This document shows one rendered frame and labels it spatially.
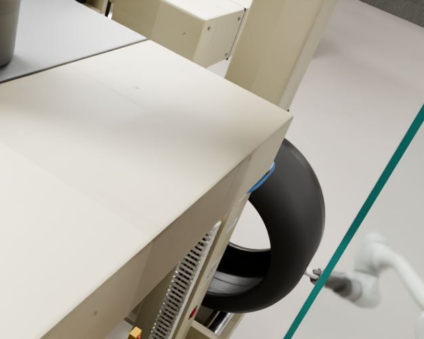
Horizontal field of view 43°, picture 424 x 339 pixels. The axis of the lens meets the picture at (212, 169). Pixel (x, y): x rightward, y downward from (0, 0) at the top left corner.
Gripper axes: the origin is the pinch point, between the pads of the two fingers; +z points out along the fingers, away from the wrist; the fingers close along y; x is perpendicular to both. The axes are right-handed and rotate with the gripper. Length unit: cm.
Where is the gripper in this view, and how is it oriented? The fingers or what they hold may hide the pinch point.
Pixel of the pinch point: (310, 272)
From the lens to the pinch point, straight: 194.2
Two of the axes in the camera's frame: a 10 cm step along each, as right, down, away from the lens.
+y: -6.9, 4.5, 5.6
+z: -7.2, -3.6, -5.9
